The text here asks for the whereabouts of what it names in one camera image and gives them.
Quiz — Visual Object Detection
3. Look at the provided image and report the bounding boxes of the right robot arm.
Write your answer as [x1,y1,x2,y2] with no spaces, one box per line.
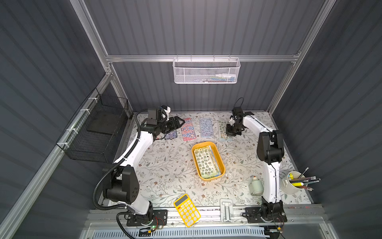
[226,107,285,221]

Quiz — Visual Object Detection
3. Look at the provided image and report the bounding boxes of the green dinosaur sticker sheet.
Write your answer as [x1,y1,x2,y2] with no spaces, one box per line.
[218,120,233,141]

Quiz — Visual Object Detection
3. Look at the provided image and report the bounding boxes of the black wire basket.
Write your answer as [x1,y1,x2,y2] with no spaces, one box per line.
[56,90,129,163]

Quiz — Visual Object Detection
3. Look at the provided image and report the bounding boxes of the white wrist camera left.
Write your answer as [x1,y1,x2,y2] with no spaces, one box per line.
[160,105,171,121]

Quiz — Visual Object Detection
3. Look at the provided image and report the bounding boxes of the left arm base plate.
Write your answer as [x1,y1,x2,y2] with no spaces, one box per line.
[124,209,168,227]

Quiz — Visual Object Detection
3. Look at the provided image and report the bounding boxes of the yellow calculator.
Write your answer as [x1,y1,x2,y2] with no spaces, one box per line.
[174,194,201,228]

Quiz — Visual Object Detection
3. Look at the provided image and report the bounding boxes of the purple sticker sheet black border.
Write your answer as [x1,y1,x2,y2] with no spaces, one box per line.
[165,130,178,140]

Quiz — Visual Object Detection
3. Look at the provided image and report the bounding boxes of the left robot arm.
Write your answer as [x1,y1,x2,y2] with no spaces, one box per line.
[92,105,185,215]

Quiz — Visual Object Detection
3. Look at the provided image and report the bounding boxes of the items in white basket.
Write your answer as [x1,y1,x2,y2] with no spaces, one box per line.
[196,74,237,84]

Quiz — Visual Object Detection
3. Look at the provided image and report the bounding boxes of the pale blue jewel sticker sheet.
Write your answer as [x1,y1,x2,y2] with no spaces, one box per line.
[200,118,214,138]

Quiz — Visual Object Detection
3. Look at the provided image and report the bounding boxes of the pens in cup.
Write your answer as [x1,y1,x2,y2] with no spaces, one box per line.
[287,167,321,192]

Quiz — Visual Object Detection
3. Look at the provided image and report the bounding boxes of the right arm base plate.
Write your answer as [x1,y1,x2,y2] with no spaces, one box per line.
[241,207,288,224]

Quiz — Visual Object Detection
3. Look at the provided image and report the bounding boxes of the pale green bottle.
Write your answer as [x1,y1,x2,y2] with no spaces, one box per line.
[249,176,264,196]

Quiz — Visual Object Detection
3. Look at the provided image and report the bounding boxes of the yellow storage tray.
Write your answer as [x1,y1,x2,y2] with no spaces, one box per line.
[192,141,226,181]

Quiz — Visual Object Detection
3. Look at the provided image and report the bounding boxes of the white metal bracket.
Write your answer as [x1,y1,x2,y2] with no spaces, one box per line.
[220,199,233,223]

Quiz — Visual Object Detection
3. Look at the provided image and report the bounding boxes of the white wire basket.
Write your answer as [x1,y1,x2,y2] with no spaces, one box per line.
[172,57,241,84]

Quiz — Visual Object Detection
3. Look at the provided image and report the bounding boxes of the white pen cup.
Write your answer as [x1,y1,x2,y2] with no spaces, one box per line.
[280,171,302,195]

